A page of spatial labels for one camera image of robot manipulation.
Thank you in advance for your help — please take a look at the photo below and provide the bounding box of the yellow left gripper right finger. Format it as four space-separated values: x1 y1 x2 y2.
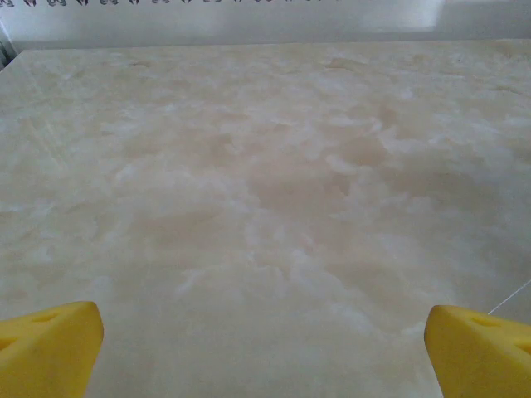
423 304 531 398

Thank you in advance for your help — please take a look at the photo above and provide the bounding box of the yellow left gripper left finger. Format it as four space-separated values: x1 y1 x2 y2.
0 301 105 398

